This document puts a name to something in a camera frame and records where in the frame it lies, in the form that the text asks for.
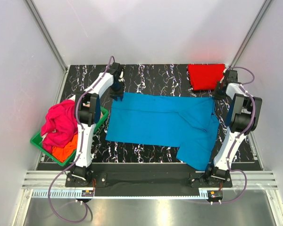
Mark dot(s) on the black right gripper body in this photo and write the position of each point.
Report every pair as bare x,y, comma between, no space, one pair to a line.
218,93

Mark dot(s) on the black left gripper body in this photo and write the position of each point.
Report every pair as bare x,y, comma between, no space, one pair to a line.
117,90

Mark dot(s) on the blue t shirt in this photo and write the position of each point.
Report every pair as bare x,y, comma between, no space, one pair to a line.
188,123

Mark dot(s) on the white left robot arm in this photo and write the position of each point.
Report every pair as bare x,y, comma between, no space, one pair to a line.
88,108

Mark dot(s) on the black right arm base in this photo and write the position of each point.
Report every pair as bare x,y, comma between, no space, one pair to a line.
212,177

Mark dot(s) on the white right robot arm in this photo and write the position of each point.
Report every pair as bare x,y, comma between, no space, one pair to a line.
242,117

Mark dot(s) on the red folded t shirt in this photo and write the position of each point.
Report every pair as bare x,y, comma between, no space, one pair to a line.
205,76

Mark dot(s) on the light pink t shirt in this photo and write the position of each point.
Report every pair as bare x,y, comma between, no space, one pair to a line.
85,104

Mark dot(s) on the magenta t shirt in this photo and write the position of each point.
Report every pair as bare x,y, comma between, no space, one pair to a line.
60,125

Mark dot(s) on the orange t shirt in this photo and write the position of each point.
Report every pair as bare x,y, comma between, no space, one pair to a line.
61,154

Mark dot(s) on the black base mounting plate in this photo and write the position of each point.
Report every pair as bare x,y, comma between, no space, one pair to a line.
134,175

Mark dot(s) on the green plastic basket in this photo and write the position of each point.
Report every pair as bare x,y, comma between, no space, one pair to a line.
36,141

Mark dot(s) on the aluminium frame rail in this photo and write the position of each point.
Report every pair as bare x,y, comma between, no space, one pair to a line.
43,179

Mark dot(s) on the white slotted cable duct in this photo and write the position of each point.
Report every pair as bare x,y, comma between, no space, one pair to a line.
85,194

